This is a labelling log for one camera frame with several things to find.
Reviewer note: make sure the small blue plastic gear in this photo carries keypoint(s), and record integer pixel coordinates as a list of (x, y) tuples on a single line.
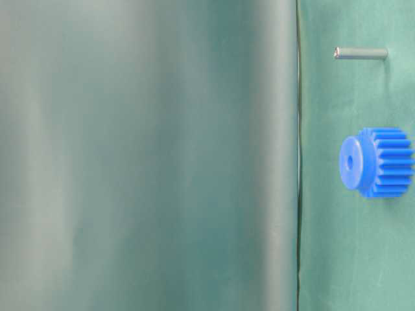
[(377, 162)]

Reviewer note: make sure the green table mat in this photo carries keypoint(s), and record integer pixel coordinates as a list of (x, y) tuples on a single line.
[(355, 253)]

